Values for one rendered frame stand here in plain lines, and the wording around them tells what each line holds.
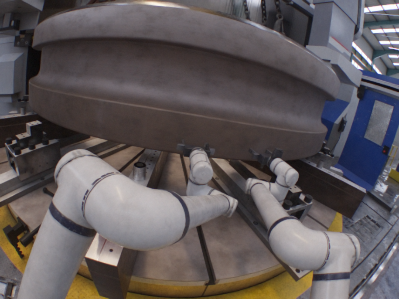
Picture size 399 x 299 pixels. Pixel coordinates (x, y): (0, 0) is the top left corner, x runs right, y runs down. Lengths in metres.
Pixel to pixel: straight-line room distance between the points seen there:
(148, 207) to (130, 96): 1.05
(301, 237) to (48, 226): 0.58
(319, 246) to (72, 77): 1.75
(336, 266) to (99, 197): 0.58
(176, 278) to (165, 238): 0.89
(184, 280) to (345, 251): 0.89
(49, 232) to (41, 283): 0.13
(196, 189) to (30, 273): 0.68
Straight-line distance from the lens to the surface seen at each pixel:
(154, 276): 1.21
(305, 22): 6.50
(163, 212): 0.32
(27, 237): 1.45
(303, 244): 0.54
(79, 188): 0.37
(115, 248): 0.85
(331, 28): 4.95
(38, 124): 1.83
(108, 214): 0.31
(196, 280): 1.23
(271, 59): 1.31
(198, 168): 0.78
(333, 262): 0.60
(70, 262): 0.45
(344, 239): 0.63
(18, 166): 1.73
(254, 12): 5.26
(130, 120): 1.23
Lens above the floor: 1.36
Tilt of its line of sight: 22 degrees down
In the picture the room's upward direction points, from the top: 12 degrees clockwise
